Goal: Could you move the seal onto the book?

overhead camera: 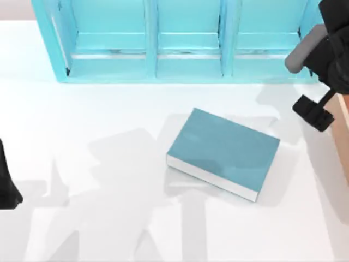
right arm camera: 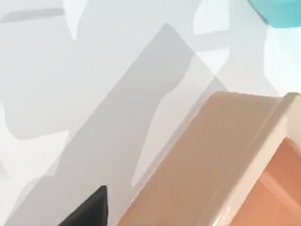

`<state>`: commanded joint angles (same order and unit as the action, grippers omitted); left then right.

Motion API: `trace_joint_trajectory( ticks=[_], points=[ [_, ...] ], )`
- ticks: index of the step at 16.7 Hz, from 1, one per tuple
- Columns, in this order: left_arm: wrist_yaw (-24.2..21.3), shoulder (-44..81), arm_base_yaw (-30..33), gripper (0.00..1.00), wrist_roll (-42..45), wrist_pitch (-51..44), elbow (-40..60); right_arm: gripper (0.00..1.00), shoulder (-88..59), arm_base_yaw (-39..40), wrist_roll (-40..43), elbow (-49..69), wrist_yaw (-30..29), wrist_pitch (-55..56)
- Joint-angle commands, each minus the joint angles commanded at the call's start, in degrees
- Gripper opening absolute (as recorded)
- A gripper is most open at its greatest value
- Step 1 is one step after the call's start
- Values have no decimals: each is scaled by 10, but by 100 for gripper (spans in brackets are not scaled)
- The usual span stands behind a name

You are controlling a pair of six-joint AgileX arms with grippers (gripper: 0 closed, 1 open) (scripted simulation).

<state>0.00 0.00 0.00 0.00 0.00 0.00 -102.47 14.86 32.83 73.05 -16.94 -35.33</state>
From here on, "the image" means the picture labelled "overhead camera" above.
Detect light blue rack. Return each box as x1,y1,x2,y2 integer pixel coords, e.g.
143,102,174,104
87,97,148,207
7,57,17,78
30,0,328,84

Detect salmon-coloured box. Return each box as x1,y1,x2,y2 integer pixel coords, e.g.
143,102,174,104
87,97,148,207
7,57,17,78
323,93,349,189

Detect teal book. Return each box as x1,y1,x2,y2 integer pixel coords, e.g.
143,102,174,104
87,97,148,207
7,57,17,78
166,107,281,203

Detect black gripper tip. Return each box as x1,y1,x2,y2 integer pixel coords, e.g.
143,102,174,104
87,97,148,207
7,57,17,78
0,139,24,211

